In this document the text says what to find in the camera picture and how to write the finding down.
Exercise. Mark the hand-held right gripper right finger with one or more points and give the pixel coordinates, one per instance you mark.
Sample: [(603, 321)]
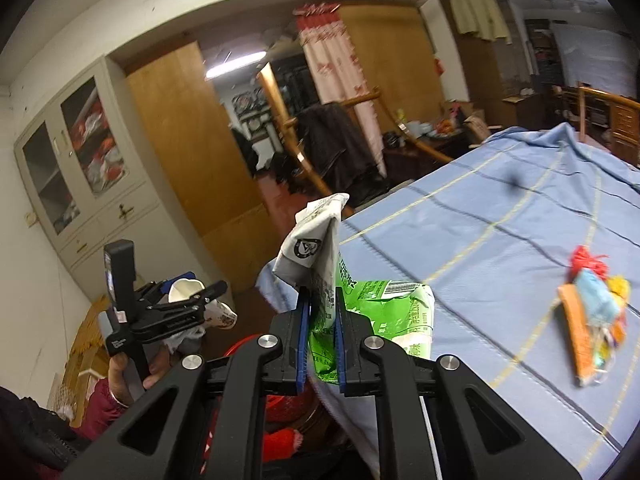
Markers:
[(342, 340)]

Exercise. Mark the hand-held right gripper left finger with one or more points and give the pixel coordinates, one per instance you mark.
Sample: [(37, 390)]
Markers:
[(301, 340)]

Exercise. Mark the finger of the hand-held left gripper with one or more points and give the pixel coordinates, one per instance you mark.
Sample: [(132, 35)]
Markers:
[(170, 325), (210, 291)]

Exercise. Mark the white paper cup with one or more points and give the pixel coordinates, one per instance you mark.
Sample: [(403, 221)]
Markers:
[(220, 317)]

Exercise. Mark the red plastic basket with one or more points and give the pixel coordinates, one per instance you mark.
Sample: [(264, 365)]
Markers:
[(285, 407)]

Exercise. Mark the red yarn bundle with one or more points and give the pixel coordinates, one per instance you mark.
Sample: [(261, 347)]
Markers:
[(590, 262)]

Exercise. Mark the person's left forearm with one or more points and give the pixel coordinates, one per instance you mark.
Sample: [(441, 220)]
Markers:
[(100, 410)]

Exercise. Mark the person's left hand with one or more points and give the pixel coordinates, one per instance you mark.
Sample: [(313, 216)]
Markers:
[(120, 375)]

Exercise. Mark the person's red patterned clothing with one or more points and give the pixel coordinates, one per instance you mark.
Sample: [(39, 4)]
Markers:
[(280, 445)]

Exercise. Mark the white glass-door cabinet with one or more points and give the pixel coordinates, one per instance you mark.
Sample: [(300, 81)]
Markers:
[(100, 210)]

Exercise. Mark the dark cloth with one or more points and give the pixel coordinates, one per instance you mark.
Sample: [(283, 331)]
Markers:
[(35, 430)]

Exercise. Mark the round-back wooden armchair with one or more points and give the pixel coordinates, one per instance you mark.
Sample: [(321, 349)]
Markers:
[(300, 155)]

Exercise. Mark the dark jacket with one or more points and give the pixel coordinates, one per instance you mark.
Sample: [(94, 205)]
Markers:
[(340, 150)]

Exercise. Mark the blue checked tablecloth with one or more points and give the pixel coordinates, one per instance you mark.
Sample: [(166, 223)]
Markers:
[(500, 210)]

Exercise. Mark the fluorescent tube lamp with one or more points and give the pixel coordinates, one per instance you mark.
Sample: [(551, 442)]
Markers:
[(235, 64)]

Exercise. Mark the floral pink curtain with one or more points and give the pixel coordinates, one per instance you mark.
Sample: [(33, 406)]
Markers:
[(330, 75)]

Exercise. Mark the light blue packet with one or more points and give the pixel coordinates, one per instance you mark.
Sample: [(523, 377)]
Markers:
[(595, 295)]

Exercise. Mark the wooden wardrobe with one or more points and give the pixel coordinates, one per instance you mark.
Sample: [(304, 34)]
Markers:
[(500, 75)]

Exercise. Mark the beige jacket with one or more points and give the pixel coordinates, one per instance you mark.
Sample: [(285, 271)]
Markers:
[(475, 10)]

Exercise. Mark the white hanging sheet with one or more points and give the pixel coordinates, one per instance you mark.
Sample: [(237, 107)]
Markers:
[(595, 60)]

